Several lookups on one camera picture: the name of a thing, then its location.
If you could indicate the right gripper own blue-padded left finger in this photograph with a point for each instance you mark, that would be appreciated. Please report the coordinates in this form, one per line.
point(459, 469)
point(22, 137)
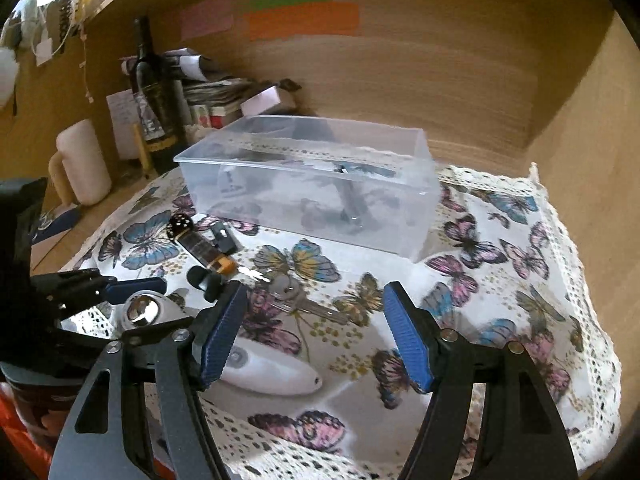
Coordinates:
point(106, 435)

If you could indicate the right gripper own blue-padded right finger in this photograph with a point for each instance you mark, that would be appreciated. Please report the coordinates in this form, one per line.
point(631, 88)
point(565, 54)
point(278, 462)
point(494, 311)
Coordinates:
point(521, 435)

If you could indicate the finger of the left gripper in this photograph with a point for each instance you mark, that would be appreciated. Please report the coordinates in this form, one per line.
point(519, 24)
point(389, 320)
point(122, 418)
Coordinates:
point(132, 289)

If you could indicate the white handheld magnifier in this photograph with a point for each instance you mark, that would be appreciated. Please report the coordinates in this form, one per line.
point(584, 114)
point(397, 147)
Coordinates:
point(250, 365)

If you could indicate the black round dice ball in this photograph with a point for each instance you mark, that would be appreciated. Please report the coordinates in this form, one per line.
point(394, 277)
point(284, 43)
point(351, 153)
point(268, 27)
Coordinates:
point(178, 224)

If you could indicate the silver metal cylinder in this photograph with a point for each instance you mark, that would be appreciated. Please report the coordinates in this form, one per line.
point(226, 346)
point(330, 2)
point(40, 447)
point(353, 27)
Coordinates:
point(355, 209)

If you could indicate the cream ceramic mug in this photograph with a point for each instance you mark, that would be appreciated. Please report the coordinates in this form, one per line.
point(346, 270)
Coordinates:
point(77, 169)

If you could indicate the black small clip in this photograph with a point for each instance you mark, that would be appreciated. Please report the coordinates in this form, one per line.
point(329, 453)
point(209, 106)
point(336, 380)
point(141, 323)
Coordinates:
point(209, 282)

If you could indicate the butterfly print lace cloth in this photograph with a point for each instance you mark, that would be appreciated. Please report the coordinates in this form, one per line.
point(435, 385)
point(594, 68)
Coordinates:
point(498, 266)

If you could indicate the white paper note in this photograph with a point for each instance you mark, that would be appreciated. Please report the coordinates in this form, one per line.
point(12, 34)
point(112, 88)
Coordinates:
point(124, 114)

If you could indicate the dark wine bottle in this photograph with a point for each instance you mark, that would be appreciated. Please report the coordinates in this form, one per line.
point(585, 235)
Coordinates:
point(155, 95)

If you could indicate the white fluffy pompom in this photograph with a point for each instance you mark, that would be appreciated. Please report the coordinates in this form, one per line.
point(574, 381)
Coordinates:
point(8, 73)

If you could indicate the stack of books and magazines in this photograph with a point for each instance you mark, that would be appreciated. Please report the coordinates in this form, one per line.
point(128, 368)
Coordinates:
point(201, 89)

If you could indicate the small white cardboard box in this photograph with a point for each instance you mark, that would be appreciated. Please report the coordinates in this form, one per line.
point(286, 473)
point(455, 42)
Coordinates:
point(271, 101)

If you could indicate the clear plastic storage box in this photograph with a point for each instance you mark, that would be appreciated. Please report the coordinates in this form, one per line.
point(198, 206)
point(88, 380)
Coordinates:
point(278, 171)

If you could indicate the pink sticky note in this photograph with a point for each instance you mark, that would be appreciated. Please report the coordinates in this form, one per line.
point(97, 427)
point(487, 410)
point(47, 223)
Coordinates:
point(206, 17)

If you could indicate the orange sticky note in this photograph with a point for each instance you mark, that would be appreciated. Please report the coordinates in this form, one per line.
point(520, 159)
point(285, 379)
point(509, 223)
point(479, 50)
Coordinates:
point(325, 18)

